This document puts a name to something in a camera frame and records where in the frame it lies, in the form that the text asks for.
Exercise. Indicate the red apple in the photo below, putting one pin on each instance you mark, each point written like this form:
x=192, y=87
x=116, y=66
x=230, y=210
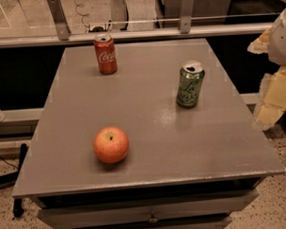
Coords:
x=111, y=145

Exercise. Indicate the green soda can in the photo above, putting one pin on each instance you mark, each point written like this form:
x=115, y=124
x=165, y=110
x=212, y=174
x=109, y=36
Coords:
x=191, y=77

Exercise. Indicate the red Coca-Cola can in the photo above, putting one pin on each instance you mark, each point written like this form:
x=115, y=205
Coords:
x=106, y=54

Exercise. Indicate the grey drawer with knob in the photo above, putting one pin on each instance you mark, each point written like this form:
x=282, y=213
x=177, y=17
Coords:
x=140, y=211

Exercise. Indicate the metal railing frame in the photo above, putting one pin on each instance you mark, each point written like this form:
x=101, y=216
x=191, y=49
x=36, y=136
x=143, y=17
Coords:
x=33, y=23

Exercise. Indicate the grey cabinet with drawers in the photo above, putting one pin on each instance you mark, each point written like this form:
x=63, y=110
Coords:
x=173, y=150

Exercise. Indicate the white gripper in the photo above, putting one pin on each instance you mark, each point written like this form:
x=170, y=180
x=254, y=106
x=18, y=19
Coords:
x=281, y=42

